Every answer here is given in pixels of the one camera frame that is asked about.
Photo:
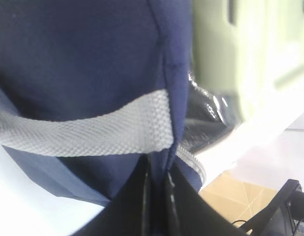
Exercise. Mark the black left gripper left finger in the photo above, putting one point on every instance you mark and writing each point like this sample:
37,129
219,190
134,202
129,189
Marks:
130,213

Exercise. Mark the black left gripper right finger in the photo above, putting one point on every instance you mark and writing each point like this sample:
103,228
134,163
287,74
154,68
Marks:
188,214

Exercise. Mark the navy blue lunch bag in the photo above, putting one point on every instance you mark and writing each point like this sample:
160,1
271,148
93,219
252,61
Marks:
91,88

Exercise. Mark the black stand under table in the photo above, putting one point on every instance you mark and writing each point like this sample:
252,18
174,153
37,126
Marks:
283,216

